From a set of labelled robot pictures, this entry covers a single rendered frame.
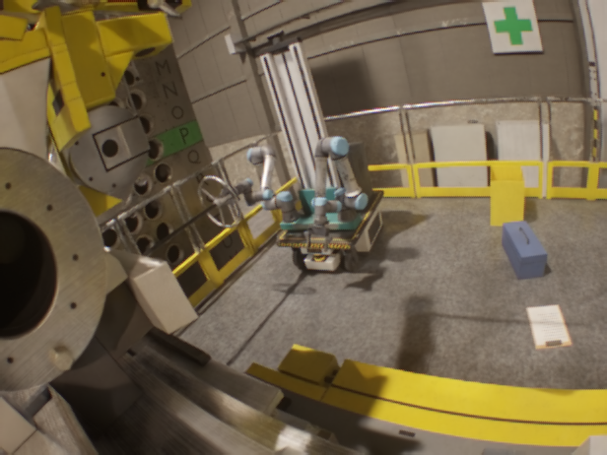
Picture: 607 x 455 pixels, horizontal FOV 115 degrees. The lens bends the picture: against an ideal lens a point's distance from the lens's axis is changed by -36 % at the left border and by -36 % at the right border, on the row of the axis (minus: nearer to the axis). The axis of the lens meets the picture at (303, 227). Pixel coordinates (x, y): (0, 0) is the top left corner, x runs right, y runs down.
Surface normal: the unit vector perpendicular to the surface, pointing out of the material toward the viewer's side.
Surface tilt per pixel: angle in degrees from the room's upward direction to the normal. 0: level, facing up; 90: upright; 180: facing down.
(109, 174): 90
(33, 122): 90
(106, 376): 90
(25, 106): 90
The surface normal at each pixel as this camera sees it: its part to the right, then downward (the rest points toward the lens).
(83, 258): 0.83, 0.03
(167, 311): 0.51, 0.25
